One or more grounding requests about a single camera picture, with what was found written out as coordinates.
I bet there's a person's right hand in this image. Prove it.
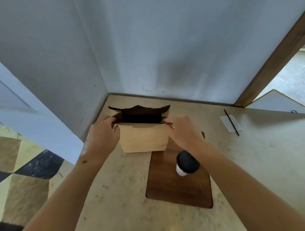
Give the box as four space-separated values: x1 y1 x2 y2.
164 116 207 157

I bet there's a person's left hand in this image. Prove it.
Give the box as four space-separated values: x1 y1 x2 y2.
82 115 121 157

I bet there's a brown paper bag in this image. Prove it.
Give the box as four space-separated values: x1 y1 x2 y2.
108 105 171 153

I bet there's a person's right forearm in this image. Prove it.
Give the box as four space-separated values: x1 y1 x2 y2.
191 141 305 231

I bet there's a person's left forearm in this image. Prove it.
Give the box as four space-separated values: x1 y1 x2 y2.
24 152 113 231

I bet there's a white cup with black lid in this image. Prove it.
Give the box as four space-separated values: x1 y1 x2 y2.
176 151 200 177

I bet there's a white paper napkin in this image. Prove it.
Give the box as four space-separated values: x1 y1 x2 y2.
220 115 243 133

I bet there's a dark wooden serving board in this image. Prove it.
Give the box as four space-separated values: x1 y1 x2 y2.
145 132 213 209

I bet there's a thin black stir stick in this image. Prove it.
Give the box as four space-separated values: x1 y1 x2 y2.
224 109 240 136

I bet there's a white panel with yellow edge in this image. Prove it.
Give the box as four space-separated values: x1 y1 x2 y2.
247 89 305 113

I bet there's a brown wooden door post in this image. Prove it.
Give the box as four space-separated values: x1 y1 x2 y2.
234 12 305 107

